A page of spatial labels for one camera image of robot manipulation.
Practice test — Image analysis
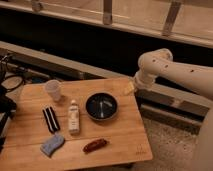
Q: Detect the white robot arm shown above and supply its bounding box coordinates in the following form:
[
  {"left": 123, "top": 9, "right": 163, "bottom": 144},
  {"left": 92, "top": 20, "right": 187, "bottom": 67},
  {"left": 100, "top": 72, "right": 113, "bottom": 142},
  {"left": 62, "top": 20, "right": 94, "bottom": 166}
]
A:
[{"left": 124, "top": 48, "right": 213, "bottom": 171}]

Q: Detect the black equipment at left edge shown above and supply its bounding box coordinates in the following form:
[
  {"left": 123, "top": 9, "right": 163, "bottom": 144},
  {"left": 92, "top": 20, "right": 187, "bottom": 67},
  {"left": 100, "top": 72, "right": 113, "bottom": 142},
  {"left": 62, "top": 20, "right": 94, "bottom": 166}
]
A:
[{"left": 0, "top": 55, "right": 17, "bottom": 152}]

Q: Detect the black cable loop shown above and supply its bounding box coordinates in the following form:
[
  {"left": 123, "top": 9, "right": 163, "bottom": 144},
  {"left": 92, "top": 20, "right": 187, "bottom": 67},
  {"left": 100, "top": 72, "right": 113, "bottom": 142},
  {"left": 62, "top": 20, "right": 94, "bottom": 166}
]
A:
[{"left": 0, "top": 73, "right": 25, "bottom": 93}]

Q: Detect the metal window bracket middle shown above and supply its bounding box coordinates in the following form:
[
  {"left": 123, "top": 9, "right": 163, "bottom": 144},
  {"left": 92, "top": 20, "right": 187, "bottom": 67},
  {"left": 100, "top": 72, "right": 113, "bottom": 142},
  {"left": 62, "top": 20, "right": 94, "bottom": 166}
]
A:
[{"left": 102, "top": 0, "right": 113, "bottom": 25}]

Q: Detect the metal window bracket right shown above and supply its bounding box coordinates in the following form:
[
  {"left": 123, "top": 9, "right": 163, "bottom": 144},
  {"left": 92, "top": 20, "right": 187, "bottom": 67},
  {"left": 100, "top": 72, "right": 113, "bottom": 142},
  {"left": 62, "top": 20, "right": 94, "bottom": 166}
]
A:
[{"left": 162, "top": 0, "right": 182, "bottom": 36}]

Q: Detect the dark ceramic bowl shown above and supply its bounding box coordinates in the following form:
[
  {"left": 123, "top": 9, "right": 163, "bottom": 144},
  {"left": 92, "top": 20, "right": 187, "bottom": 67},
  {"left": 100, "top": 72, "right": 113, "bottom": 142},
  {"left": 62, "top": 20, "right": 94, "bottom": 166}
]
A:
[{"left": 86, "top": 93, "right": 118, "bottom": 121}]

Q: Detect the brown red sausage toy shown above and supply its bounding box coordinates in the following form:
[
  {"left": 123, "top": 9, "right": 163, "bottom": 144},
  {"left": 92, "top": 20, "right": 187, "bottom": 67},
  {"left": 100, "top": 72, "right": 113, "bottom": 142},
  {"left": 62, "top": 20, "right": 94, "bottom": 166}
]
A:
[{"left": 83, "top": 139, "right": 108, "bottom": 153}]

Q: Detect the white plastic bottle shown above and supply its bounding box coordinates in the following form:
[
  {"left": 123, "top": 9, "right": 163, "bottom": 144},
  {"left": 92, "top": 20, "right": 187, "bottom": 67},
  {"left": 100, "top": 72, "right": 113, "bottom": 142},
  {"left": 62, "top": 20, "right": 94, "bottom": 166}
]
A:
[{"left": 68, "top": 100, "right": 80, "bottom": 135}]

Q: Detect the metal window bracket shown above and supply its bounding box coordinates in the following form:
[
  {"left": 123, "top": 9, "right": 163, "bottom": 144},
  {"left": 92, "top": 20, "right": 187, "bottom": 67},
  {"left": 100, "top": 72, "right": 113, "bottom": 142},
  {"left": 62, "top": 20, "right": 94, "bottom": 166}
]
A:
[
  {"left": 162, "top": 0, "right": 182, "bottom": 36},
  {"left": 102, "top": 0, "right": 113, "bottom": 25}
]

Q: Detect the black white striped cloth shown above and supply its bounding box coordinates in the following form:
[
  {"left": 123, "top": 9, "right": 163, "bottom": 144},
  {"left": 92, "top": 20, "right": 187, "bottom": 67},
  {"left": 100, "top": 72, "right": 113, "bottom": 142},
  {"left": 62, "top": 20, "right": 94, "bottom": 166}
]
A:
[{"left": 42, "top": 107, "right": 60, "bottom": 134}]

